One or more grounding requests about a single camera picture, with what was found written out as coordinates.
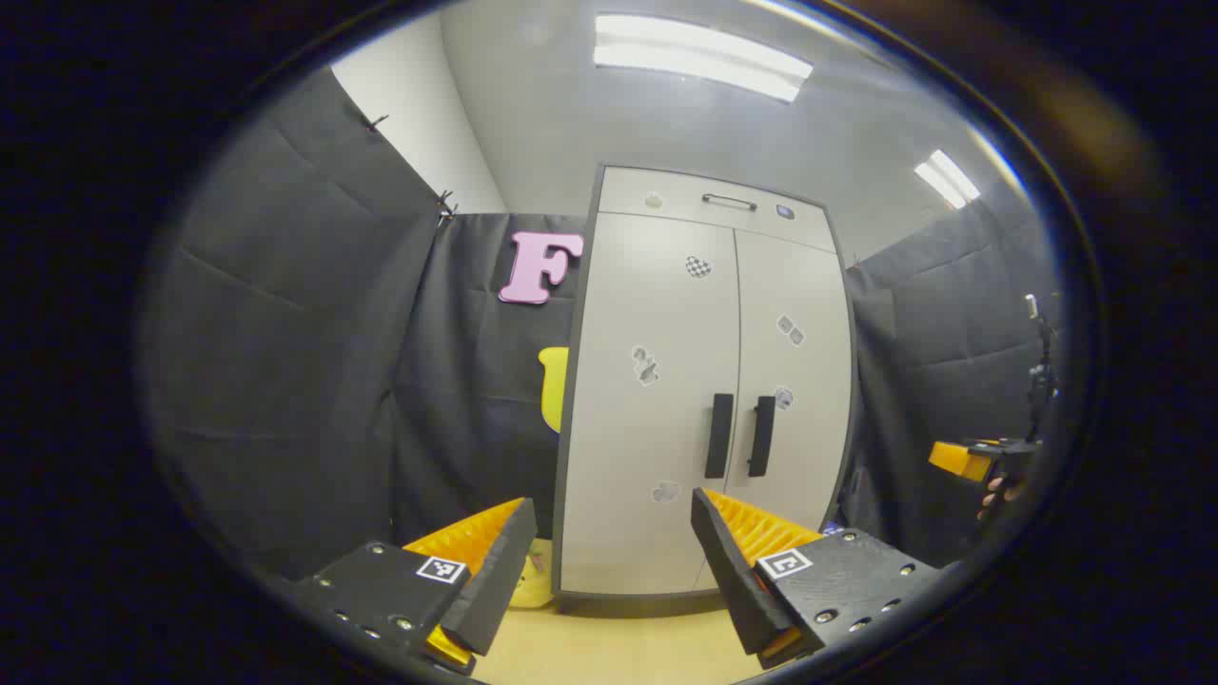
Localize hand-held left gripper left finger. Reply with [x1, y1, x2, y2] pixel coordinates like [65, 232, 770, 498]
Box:
[290, 497, 539, 676]

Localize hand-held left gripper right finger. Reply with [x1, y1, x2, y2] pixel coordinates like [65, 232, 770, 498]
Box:
[691, 487, 943, 669]

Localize white double-door shoe cabinet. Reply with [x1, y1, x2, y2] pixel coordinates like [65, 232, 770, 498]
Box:
[552, 164, 857, 602]

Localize white cabinet drawer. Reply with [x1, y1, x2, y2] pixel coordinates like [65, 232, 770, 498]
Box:
[599, 167, 838, 254]

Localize yellow plush toy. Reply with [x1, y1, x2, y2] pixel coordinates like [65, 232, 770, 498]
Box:
[509, 538, 555, 610]

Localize ceiling light panel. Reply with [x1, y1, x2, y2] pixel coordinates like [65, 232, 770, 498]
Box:
[913, 149, 981, 210]
[594, 13, 815, 104]

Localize black backdrop cloth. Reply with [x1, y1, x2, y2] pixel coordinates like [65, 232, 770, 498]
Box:
[143, 67, 1062, 581]

